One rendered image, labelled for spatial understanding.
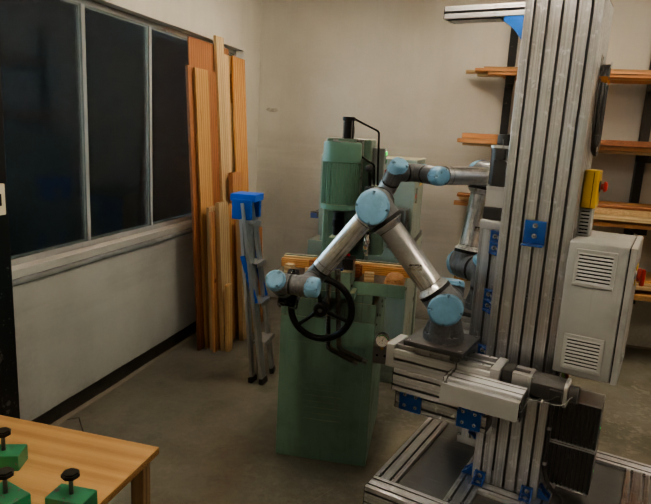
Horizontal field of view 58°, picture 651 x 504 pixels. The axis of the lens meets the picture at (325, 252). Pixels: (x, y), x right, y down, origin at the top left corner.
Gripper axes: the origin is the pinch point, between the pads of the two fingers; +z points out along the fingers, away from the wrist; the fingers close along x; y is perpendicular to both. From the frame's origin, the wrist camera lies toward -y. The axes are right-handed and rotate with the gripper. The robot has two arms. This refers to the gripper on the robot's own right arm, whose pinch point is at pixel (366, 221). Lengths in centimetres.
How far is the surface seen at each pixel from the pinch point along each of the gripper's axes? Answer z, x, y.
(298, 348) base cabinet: 58, -25, 24
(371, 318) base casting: 31.2, 0.6, 30.6
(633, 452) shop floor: 66, 137, 113
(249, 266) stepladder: 94, -14, -59
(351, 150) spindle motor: -19.2, -3.7, -25.5
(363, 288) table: 21.8, -2.6, 20.5
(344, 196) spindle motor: -1.9, -5.8, -14.3
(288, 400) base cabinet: 81, -28, 37
